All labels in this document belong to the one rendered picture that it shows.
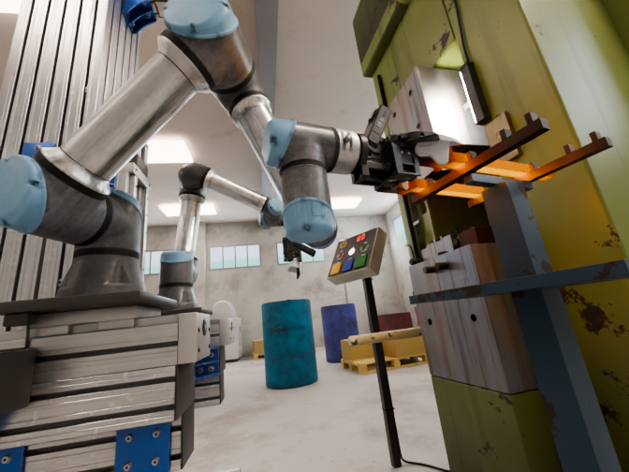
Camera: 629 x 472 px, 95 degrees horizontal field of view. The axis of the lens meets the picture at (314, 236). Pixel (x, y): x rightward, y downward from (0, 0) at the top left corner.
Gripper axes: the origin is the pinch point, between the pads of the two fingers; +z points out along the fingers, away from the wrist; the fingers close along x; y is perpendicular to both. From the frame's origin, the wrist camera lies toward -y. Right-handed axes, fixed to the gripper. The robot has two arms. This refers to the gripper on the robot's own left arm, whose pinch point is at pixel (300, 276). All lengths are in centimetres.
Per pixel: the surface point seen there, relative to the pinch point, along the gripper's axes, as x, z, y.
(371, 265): -4.5, -3.4, -37.6
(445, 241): 36, -4, -54
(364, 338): -1.1, 31.0, -27.2
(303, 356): -238, 61, -24
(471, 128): 43, -51, -75
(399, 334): -2, 32, -45
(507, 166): 85, -9, -39
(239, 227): -698, -267, 81
